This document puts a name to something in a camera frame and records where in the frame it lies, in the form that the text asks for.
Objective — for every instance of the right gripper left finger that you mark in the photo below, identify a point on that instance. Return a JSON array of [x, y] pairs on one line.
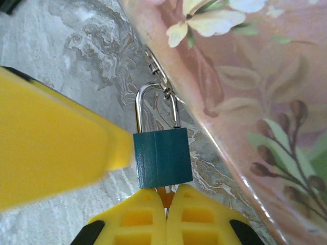
[[138, 222]]

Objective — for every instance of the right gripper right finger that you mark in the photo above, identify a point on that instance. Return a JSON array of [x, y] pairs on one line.
[[201, 222]]

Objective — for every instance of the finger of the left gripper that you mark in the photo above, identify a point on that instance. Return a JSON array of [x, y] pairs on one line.
[[51, 140]]

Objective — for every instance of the teal padlock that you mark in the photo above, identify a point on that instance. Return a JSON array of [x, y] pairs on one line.
[[163, 158]]

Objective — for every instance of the pink illustrated pouch bag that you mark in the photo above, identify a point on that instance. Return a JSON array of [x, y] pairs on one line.
[[255, 76]]

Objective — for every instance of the silver box latch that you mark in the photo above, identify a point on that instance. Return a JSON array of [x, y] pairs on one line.
[[161, 76]]

